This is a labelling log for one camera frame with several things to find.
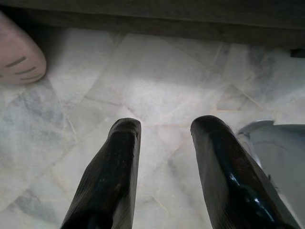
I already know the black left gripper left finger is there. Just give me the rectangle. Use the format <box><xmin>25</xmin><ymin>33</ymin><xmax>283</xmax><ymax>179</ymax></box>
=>
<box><xmin>61</xmin><ymin>118</ymin><xmax>142</xmax><ymax>229</ymax></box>

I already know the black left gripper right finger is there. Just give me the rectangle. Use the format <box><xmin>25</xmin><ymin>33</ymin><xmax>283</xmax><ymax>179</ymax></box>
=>
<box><xmin>190</xmin><ymin>115</ymin><xmax>301</xmax><ymax>229</ymax></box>

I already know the pink cat face pillow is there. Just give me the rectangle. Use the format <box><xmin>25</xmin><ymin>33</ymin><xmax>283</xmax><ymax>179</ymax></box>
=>
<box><xmin>0</xmin><ymin>10</ymin><xmax>47</xmax><ymax>85</ymax></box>

